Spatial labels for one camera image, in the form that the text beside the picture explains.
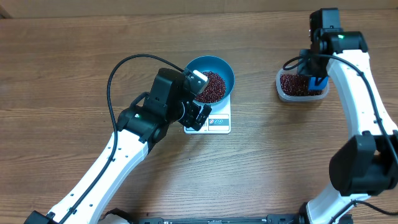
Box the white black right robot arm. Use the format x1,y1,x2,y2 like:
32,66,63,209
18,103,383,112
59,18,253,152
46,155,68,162
297,8,397,223

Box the white digital kitchen scale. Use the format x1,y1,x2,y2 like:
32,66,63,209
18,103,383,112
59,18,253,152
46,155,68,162
184,96,231,134

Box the blue plastic measuring scoop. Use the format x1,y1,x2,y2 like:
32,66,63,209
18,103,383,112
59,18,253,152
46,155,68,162
308,77,328,91

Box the blue metal bowl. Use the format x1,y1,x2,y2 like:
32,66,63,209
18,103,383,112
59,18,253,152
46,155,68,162
187,55,235,106

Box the red beans in bowl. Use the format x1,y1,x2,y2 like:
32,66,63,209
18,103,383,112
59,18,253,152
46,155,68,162
195,71,226,103

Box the clear plastic bean container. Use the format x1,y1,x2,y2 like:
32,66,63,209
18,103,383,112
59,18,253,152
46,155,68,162
275,68,330,103

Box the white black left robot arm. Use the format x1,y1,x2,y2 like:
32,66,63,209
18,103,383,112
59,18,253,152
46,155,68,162
26,68,211,223

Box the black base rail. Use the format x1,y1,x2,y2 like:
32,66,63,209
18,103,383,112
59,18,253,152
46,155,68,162
102,211,354,224

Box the red adzuki beans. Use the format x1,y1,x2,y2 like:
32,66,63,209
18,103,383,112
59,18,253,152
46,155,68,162
280,73,323,96

